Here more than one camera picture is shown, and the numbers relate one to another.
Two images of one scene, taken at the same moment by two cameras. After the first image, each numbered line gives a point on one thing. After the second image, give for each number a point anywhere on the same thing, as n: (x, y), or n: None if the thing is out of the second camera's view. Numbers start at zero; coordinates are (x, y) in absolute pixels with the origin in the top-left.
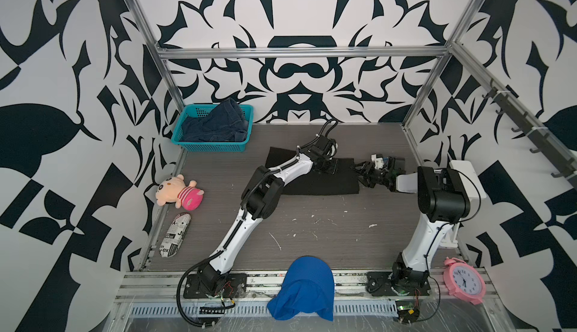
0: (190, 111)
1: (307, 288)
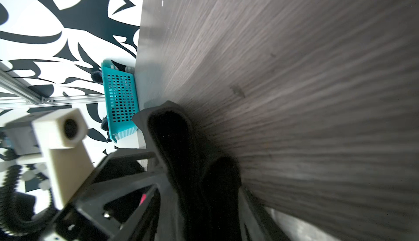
0: (122, 96)
1: None
